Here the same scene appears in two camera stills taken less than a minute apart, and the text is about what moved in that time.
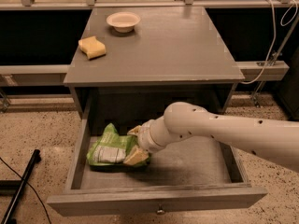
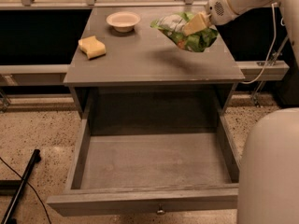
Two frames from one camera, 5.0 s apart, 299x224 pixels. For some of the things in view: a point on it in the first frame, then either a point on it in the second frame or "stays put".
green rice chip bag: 111,148 to 172,27
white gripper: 145,139 to 219,10
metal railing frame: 57,76 stays put
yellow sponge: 92,47 stays put
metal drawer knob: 161,212 stays put
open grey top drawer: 189,173 stays put
